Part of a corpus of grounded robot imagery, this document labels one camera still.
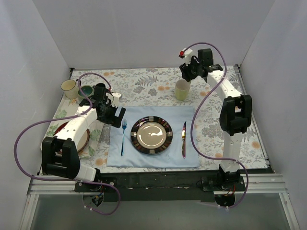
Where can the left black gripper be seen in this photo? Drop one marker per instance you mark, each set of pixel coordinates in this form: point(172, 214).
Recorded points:
point(115, 116)

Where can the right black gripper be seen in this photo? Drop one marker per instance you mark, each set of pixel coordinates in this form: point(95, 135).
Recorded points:
point(186, 72)

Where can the blue metal fork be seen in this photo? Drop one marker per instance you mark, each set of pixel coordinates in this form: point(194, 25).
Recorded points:
point(124, 126)

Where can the dark rimmed dinner plate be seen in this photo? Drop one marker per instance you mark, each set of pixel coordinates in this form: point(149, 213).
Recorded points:
point(151, 135)

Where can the iridescent gold knife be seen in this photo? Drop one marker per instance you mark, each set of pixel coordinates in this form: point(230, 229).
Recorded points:
point(183, 137)

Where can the light blue cloth napkin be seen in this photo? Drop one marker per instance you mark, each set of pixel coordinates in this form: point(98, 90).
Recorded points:
point(171, 157)

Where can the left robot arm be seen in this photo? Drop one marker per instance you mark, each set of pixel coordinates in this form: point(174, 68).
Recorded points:
point(59, 153)

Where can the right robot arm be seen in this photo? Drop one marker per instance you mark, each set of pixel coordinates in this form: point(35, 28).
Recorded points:
point(235, 116)

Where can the light green mug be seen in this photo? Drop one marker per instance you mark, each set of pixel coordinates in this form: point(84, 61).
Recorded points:
point(182, 88)

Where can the teal glazed mug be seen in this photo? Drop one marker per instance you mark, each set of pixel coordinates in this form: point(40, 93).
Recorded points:
point(87, 90)

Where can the red rimmed plate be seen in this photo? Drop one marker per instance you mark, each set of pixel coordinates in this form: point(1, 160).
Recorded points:
point(83, 141)

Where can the floral white tray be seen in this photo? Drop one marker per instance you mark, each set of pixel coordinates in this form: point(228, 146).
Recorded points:
point(68, 107)

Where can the cream mug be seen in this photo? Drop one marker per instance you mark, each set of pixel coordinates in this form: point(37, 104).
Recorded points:
point(70, 88)

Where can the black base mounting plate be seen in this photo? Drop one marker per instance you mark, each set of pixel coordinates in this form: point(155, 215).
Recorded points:
point(163, 186)

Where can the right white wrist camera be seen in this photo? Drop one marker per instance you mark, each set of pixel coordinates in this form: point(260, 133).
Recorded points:
point(187, 55)

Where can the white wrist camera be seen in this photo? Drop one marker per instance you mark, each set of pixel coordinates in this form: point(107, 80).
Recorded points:
point(114, 97)
point(187, 55)

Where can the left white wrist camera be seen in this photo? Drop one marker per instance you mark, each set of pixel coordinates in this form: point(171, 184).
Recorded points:
point(114, 97)

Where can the aluminium frame rail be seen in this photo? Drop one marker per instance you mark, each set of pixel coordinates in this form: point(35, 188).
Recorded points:
point(258, 184)

